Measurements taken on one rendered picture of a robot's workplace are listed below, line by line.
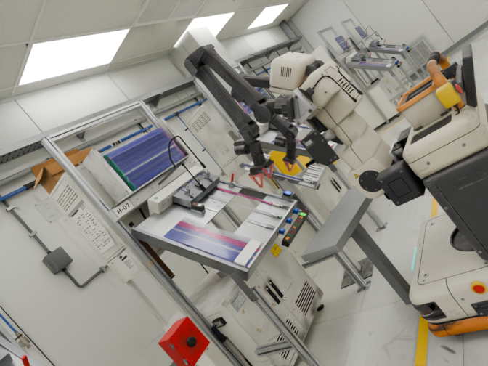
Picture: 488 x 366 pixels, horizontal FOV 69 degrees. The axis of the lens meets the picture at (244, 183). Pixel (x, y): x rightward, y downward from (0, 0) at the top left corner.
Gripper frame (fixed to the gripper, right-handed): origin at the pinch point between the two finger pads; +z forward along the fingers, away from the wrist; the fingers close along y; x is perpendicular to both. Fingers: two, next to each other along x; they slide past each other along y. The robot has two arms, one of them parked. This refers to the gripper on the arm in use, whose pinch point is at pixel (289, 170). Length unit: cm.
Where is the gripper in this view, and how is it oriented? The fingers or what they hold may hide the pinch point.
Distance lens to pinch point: 217.0
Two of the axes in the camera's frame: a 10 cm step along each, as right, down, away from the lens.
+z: 0.0, 8.6, 5.0
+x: 8.9, 2.3, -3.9
